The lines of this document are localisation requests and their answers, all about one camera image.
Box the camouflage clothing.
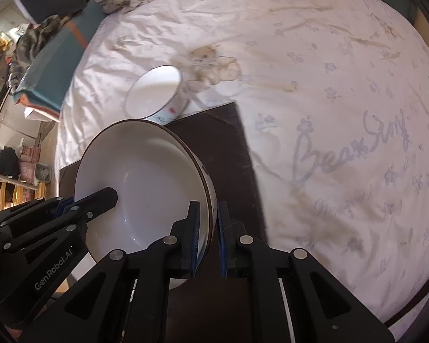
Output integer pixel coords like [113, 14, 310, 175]
[13, 16, 71, 76]

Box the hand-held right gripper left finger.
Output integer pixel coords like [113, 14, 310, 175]
[19, 200, 202, 343]

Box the white fish print bowl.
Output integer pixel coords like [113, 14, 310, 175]
[123, 65, 191, 126]
[73, 119, 217, 292]

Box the white floral bed sheet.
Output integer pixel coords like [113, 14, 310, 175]
[53, 0, 429, 326]

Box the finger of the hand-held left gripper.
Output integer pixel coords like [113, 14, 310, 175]
[2, 187, 119, 253]
[0, 196, 74, 230]

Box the wooden bench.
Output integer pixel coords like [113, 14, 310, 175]
[0, 171, 41, 216]

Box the pink box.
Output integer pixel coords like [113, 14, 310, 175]
[19, 145, 41, 180]

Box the black hanging garment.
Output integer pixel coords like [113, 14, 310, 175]
[0, 146, 21, 180]

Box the grey bin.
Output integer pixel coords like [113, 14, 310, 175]
[35, 162, 53, 183]

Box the brown leather mat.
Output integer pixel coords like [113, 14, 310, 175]
[59, 102, 269, 343]

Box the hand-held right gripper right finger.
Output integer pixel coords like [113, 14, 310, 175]
[217, 201, 396, 343]

